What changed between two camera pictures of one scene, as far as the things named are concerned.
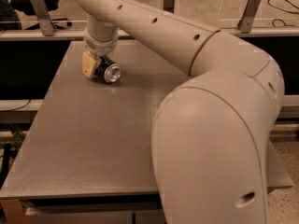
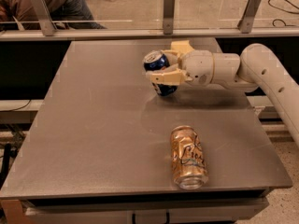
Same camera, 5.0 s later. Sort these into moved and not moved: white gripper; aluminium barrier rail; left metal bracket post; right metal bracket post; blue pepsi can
Moved: blue pepsi can; white gripper
Not moved: left metal bracket post; aluminium barrier rail; right metal bracket post
